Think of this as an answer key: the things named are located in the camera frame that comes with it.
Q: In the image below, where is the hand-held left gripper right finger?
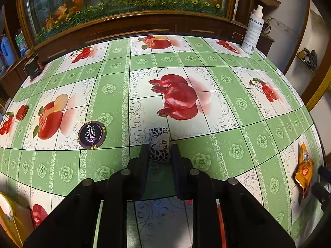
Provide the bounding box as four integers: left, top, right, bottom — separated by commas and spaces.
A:
171, 143, 295, 248

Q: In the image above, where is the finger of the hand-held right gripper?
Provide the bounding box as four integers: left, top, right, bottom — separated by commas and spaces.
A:
319, 165, 331, 184
312, 182, 331, 210

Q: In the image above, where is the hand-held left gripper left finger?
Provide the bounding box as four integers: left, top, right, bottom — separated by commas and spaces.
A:
23, 143, 150, 248

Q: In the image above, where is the yellow orange snack packet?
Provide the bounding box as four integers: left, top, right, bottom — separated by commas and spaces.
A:
294, 143, 315, 206

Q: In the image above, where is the white leaf print candy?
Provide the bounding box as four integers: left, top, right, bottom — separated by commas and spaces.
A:
149, 127, 171, 162

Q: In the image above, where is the dark round poker chip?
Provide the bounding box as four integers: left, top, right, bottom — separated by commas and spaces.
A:
78, 121, 106, 150

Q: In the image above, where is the green fruit print tablecloth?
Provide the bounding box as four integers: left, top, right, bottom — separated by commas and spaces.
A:
0, 33, 325, 248

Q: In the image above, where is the dark tool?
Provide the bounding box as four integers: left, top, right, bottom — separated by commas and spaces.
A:
301, 48, 318, 69

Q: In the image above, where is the yellow white cake packet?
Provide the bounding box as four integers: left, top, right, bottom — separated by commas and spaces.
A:
0, 191, 28, 248

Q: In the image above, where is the small black box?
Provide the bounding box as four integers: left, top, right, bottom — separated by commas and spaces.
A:
23, 54, 43, 79

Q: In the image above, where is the white spray bottle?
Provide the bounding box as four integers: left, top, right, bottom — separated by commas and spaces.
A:
241, 5, 264, 55

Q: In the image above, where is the blue water jug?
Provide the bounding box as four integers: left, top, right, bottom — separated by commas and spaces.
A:
0, 35, 14, 69

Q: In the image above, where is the wooden board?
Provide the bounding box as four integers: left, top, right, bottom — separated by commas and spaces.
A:
255, 0, 281, 8

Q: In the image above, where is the wooden door frame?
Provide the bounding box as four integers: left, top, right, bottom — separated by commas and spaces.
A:
301, 0, 331, 111

